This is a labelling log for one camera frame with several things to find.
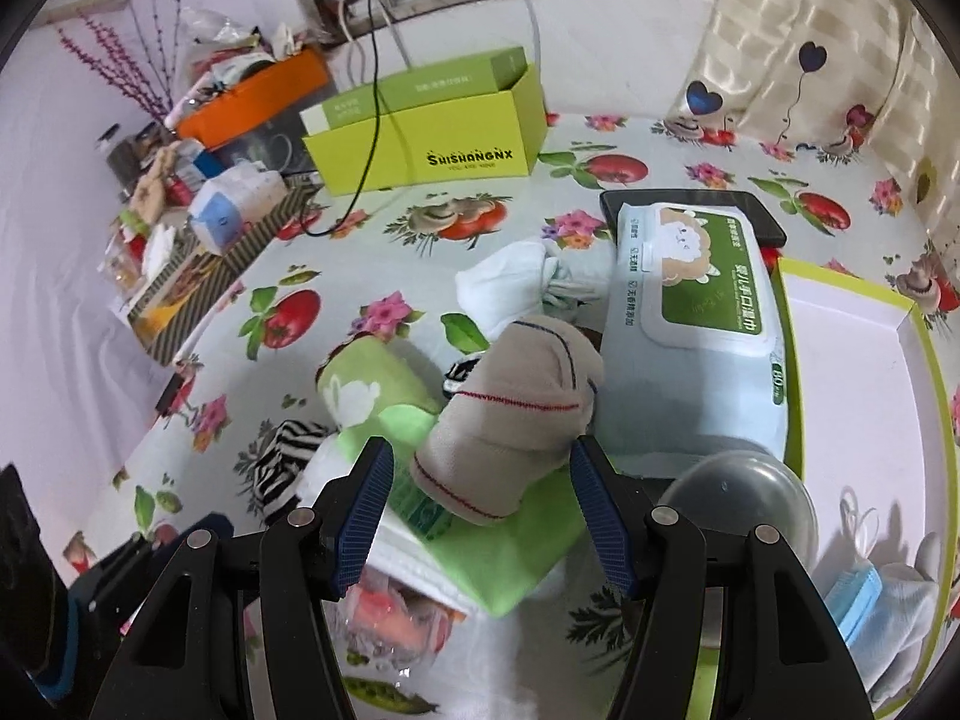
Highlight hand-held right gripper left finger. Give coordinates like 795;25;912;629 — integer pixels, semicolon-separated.
90;436;396;720

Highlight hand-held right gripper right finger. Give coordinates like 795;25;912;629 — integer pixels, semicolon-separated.
568;435;875;720

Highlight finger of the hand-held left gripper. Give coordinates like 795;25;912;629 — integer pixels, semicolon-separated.
152;512;236;565

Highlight white towel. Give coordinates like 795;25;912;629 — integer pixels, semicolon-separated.
366;514;492;610

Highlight large zebra striped sock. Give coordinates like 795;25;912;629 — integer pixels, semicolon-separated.
250;420;340;520

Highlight beige sock with red stitching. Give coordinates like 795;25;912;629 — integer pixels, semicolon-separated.
409;315;605;523

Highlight white tray box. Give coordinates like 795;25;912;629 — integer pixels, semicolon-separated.
675;255;960;720

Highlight clear bag with pink contents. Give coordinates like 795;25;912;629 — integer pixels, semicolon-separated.
328;568;460;692

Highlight small black gadget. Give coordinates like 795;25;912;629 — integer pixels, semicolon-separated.
153;370;182;419

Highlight clear plastic lid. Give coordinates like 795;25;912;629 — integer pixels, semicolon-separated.
655;453;819;572

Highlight small zebra striped sock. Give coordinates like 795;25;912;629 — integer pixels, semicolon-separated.
441;355;490;396

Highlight wet wipes pack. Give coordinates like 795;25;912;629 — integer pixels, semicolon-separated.
602;201;790;479

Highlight floral tablecloth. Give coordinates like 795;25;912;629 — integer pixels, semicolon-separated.
60;109;960;720

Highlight black yellow striped box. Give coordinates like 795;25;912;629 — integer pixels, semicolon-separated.
126;184;317;366

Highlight blue face mask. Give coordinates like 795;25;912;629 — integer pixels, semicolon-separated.
821;568;884;647

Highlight white sock bundle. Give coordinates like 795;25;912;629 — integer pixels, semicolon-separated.
455;238;617;340

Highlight light blue sock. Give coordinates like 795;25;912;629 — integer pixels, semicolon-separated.
846;531;947;715

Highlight blue white tissue pack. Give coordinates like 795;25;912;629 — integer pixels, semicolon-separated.
187;167;291;254

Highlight beige plush toy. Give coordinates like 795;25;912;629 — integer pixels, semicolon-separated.
126;141;182;224

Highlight black phone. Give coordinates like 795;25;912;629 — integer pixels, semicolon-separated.
598;189;788;249

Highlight dark glass jar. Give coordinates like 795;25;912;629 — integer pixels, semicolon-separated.
96;122;145;197

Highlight lime green cardboard box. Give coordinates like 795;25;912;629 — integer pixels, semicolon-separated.
299;45;553;197

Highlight clear plastic container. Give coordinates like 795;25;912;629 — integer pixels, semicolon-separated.
216;106;317;175

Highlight orange box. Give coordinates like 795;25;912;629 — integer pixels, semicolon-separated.
175;47;332;152

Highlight purple flower branches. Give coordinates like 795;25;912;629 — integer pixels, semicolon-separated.
58;0;190;123

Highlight crumpled clear plastic bag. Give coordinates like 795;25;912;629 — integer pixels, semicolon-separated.
178;6;257;55

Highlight cream heart print curtain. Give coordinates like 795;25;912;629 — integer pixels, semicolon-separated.
664;0;960;428

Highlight black cable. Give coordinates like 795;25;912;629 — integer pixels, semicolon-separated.
298;0;410;239

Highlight white cable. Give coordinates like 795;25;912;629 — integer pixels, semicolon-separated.
336;0;415;85

